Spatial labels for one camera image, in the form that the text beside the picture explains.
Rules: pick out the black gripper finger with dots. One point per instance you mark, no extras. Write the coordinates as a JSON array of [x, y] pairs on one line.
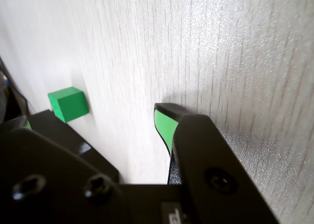
[[73, 145]]

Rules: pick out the green cube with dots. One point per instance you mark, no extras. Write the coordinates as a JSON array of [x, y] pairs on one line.
[[70, 103]]

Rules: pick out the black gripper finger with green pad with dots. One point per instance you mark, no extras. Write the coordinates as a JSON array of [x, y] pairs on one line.
[[196, 148]]

